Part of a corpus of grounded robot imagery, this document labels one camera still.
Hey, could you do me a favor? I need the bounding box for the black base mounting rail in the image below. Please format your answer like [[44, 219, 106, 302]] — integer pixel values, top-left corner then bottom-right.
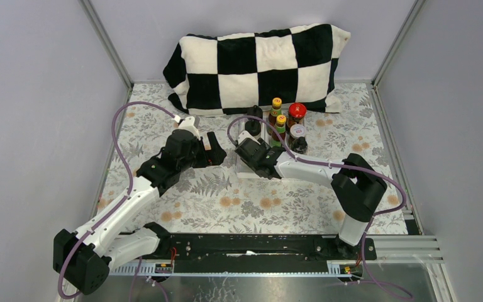
[[144, 222, 377, 274]]

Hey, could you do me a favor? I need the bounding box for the yellow cap sauce bottle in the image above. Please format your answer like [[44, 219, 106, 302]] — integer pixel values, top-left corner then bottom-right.
[[270, 115, 287, 147], [267, 98, 282, 135]]

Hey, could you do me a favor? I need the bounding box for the black spout lid shaker jar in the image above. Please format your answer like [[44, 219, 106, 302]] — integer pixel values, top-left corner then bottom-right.
[[247, 105, 263, 121]]

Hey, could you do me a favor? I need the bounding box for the red lid chili sauce jar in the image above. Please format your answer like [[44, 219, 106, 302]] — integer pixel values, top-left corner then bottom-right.
[[286, 103, 307, 131]]

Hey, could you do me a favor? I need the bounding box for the floral patterned table mat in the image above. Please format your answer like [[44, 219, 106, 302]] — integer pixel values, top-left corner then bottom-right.
[[98, 83, 391, 234]]

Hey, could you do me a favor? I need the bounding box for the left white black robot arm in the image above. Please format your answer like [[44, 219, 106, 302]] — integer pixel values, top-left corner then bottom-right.
[[53, 129, 226, 299]]

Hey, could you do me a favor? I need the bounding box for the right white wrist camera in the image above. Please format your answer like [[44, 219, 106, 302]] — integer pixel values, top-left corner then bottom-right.
[[236, 130, 260, 147]]

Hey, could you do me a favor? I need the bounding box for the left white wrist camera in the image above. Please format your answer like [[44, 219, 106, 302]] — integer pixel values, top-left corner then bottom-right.
[[172, 115, 201, 140]]

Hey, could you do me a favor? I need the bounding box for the black perforated lid spice jar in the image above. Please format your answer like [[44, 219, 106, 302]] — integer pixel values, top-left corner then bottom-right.
[[291, 137, 308, 154]]

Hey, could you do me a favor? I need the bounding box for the black and white checkered pillow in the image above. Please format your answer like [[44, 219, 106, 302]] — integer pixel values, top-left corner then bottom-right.
[[163, 24, 351, 116]]

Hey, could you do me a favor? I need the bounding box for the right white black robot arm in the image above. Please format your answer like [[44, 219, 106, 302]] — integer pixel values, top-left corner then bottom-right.
[[235, 138, 387, 259]]

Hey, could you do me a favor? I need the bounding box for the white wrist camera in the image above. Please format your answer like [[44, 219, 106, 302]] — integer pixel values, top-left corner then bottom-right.
[[172, 115, 201, 140], [236, 130, 260, 147]]

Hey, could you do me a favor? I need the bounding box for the white divided organizer tray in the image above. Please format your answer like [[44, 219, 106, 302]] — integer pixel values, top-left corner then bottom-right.
[[227, 115, 318, 181]]

